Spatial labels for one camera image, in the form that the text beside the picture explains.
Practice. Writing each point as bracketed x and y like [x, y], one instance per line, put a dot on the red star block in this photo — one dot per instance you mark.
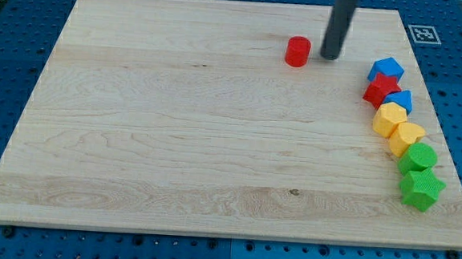
[378, 89]

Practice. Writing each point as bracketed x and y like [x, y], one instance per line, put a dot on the blue cube block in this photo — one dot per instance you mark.
[388, 66]

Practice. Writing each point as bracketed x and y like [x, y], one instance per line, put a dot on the blue triangle block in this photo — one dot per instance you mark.
[402, 98]

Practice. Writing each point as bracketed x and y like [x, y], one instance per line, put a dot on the green star block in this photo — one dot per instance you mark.
[421, 189]

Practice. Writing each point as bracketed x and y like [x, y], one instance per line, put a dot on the light wooden board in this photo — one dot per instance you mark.
[182, 117]

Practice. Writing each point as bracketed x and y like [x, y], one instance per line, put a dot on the red cylinder block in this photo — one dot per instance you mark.
[297, 51]

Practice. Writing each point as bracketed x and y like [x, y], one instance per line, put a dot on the yellow hexagon block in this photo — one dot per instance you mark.
[387, 118]

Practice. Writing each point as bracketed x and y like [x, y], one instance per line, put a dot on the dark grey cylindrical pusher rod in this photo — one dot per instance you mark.
[337, 29]

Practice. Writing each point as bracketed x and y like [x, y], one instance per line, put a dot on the yellow heart block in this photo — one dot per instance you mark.
[404, 136]

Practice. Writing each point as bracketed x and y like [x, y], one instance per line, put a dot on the green cylinder block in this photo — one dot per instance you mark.
[417, 158]

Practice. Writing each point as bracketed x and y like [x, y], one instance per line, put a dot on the white fiducial marker tag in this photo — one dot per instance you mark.
[424, 34]

